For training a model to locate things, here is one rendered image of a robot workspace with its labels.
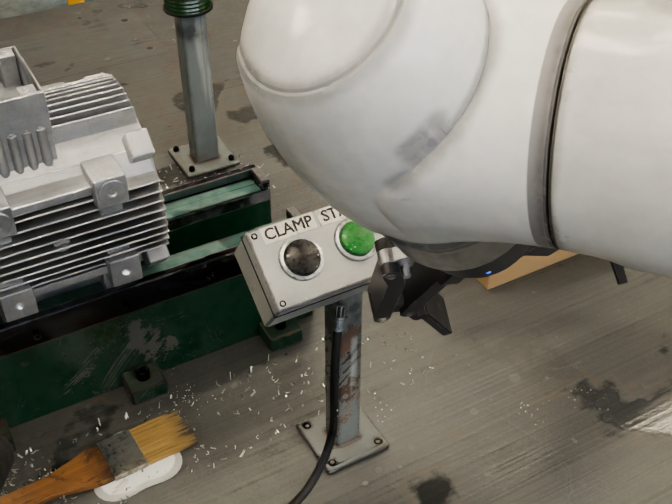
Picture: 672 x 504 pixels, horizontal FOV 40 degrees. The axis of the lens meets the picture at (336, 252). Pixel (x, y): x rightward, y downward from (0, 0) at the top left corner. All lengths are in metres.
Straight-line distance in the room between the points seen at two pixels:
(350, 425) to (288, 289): 0.24
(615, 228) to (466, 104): 0.07
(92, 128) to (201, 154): 0.47
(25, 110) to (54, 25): 0.98
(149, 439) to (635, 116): 0.71
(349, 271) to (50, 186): 0.28
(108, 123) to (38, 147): 0.07
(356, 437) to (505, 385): 0.18
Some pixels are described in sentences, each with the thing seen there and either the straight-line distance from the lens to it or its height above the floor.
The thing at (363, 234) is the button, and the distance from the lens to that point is 0.74.
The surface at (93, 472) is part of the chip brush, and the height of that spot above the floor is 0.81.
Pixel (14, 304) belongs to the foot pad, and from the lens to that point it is 0.87.
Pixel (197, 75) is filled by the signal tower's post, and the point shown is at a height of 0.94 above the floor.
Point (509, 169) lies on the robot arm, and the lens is 0.35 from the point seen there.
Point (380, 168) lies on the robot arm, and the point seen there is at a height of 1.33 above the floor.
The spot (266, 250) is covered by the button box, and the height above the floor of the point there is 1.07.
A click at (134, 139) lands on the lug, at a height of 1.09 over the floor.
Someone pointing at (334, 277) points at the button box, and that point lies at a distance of 0.73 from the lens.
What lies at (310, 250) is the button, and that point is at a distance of 0.73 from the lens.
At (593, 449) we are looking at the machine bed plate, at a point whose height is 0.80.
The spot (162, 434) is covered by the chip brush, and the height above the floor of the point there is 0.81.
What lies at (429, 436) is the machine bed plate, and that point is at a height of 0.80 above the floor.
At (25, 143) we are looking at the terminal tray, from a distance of 0.84.
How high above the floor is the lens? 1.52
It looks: 39 degrees down
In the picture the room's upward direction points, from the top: straight up
